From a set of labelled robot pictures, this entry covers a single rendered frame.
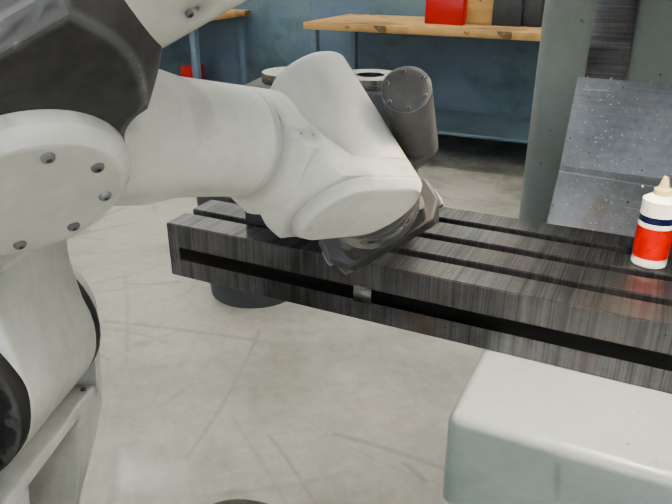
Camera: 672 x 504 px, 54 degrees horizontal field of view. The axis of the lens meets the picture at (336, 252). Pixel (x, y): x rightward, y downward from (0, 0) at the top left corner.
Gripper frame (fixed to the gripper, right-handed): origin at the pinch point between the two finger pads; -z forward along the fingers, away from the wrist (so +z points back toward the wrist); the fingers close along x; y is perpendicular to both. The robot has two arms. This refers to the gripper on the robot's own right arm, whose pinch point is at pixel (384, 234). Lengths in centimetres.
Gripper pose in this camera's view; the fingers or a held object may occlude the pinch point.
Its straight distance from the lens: 69.4
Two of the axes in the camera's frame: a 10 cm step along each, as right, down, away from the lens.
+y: -4.6, -8.3, 3.0
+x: 8.7, -5.0, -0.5
